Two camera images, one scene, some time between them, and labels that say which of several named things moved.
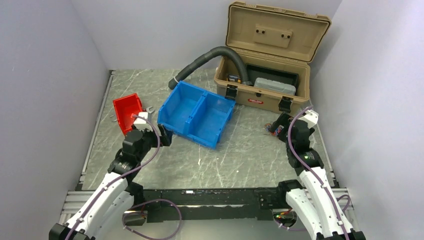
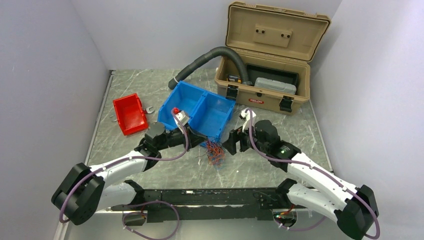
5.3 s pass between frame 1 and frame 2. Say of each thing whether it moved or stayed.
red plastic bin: stayed
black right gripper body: moved
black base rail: stayed
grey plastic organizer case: stayed
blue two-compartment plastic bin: stayed
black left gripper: moved
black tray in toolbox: stayed
